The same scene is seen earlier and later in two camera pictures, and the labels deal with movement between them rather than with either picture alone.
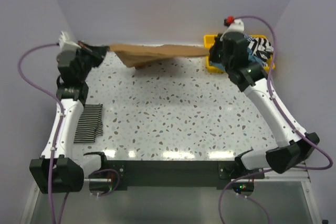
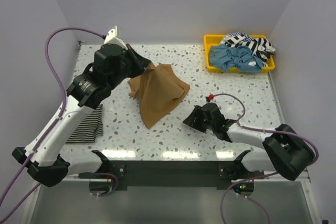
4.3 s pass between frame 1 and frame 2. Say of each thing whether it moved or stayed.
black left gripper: moved
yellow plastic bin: stayed
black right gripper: moved
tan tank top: moved
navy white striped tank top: stayed
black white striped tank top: stayed
